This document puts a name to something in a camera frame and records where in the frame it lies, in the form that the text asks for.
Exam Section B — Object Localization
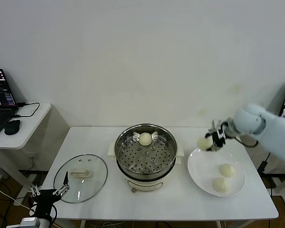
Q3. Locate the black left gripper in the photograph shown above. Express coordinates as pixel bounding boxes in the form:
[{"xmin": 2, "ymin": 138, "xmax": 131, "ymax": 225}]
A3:
[{"xmin": 29, "ymin": 171, "xmax": 70, "ymax": 218}]

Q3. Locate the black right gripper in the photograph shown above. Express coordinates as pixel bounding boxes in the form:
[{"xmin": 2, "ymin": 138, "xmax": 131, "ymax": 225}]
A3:
[{"xmin": 205, "ymin": 120, "xmax": 228, "ymax": 152}]

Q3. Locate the white steamed baozi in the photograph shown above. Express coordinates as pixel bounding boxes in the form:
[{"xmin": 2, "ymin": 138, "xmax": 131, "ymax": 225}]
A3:
[
  {"xmin": 138, "ymin": 132, "xmax": 153, "ymax": 147},
  {"xmin": 212, "ymin": 177, "xmax": 230, "ymax": 192},
  {"xmin": 197, "ymin": 137, "xmax": 213, "ymax": 151},
  {"xmin": 218, "ymin": 163, "xmax": 236, "ymax": 178}
]

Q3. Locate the round glass pot lid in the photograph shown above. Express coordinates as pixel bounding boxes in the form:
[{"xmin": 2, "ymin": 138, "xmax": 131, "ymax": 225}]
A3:
[{"xmin": 53, "ymin": 154, "xmax": 109, "ymax": 204}]

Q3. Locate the perforated steel steamer basket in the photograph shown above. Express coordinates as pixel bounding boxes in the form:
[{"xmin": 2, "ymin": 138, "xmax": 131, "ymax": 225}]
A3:
[{"xmin": 114, "ymin": 123, "xmax": 178, "ymax": 181}]

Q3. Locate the round white plate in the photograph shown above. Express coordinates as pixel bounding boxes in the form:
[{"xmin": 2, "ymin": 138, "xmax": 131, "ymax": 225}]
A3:
[{"xmin": 187, "ymin": 147, "xmax": 247, "ymax": 197}]

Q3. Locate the white floor power strip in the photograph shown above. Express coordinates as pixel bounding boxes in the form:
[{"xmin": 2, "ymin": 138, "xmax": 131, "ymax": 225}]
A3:
[{"xmin": 13, "ymin": 197, "xmax": 31, "ymax": 206}]

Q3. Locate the white rounded side table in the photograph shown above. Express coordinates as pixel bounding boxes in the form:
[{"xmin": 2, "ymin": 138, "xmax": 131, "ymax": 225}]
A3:
[{"xmin": 0, "ymin": 103, "xmax": 52, "ymax": 207}]

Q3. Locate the black computer mouse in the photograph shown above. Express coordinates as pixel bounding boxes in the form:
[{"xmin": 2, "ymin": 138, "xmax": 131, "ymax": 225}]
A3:
[{"xmin": 4, "ymin": 119, "xmax": 21, "ymax": 135}]

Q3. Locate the white side table with sticker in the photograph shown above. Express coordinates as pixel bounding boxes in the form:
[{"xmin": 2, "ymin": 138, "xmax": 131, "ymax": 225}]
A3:
[{"xmin": 269, "ymin": 175, "xmax": 285, "ymax": 211}]

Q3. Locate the cream electric cooker pot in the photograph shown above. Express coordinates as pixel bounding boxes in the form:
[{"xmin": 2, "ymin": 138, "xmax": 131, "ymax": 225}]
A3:
[{"xmin": 108, "ymin": 140, "xmax": 185, "ymax": 193}]

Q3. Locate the black laptop with dark screen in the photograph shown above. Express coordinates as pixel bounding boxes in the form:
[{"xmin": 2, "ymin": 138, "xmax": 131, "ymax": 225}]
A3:
[{"xmin": 0, "ymin": 69, "xmax": 19, "ymax": 141}]

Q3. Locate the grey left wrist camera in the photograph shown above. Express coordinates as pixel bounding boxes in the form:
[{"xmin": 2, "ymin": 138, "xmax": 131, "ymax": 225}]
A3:
[{"xmin": 20, "ymin": 217, "xmax": 40, "ymax": 228}]

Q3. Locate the black looped laptop cable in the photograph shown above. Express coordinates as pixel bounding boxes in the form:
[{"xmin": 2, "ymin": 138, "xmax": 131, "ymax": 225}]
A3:
[{"xmin": 13, "ymin": 102, "xmax": 40, "ymax": 118}]

